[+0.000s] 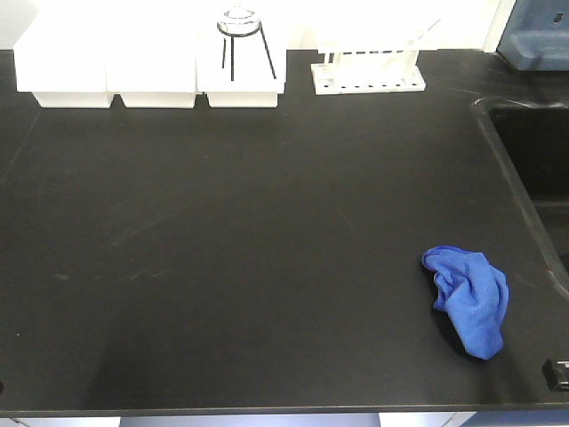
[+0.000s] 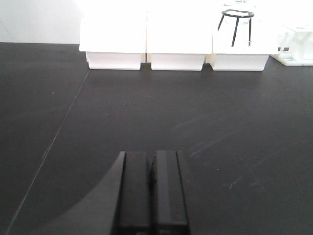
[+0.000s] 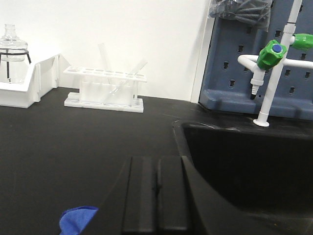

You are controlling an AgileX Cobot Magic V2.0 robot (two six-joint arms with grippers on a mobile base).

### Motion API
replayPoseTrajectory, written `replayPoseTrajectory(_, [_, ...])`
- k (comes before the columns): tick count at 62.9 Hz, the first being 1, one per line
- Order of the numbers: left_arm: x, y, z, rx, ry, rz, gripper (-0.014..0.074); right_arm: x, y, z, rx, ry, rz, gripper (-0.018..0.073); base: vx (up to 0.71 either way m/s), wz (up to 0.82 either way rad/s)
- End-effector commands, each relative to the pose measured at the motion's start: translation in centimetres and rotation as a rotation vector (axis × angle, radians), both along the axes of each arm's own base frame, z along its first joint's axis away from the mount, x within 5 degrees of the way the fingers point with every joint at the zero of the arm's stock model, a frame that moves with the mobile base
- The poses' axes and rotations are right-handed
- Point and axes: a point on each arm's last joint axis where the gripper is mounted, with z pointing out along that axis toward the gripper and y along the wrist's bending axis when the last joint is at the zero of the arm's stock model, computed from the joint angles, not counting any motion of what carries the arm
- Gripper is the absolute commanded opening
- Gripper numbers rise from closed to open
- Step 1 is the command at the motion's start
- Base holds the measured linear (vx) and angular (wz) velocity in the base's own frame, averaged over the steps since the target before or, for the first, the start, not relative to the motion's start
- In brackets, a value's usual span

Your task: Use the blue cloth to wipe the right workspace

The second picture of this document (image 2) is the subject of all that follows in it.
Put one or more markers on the white bin right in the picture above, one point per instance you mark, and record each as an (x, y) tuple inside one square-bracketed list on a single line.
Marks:
[(242, 57)]

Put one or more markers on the white bin left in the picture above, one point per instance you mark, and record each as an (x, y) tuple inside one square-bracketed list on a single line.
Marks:
[(114, 40)]

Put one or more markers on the white bin middle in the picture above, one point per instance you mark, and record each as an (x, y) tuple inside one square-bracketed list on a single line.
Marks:
[(178, 41)]

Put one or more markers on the white plastic rack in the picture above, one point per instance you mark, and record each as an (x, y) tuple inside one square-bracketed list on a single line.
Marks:
[(295, 45)]

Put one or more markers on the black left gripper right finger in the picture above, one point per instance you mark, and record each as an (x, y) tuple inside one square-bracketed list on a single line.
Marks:
[(168, 207)]

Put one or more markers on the black wire tripod stand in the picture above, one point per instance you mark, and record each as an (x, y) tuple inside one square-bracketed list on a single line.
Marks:
[(238, 14)]

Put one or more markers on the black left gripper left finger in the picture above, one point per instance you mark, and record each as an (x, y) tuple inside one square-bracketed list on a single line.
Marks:
[(133, 209)]

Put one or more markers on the white bin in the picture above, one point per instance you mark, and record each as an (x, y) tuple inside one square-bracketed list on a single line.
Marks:
[(242, 57), (114, 40), (178, 41)]

